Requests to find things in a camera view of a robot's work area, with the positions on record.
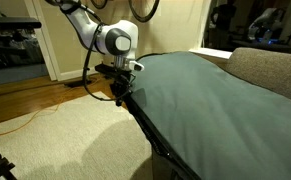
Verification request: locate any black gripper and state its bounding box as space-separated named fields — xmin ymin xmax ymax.
xmin=109 ymin=77 xmax=134 ymax=108

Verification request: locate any cream carpet rug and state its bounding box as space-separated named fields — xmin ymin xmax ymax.
xmin=0 ymin=91 xmax=154 ymax=180

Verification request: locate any large black bicycle wheel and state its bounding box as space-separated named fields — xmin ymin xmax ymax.
xmin=128 ymin=0 xmax=161 ymax=24

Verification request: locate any small black bicycle wheel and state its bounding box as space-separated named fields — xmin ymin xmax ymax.
xmin=89 ymin=0 xmax=109 ymax=10

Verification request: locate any gray fabric sofa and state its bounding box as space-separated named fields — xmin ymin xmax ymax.
xmin=224 ymin=47 xmax=291 ymax=108

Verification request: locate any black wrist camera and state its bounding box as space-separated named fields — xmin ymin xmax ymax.
xmin=94 ymin=63 xmax=133 ymax=82

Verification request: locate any orange extension cable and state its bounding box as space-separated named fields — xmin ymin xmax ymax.
xmin=0 ymin=96 xmax=70 ymax=139

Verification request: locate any black bar stereo camera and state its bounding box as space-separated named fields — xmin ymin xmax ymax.
xmin=0 ymin=16 xmax=43 ymax=31

